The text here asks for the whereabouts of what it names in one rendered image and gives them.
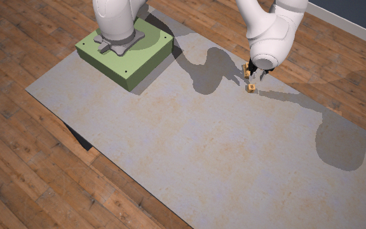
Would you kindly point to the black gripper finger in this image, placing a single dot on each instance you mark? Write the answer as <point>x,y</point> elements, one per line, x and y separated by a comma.
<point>263,73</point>
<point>252,68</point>

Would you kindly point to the orange rectangular tray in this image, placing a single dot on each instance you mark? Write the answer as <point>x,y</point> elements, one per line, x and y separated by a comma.
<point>246,73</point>

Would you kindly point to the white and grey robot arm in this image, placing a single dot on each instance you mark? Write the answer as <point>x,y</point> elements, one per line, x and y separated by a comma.
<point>270,35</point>

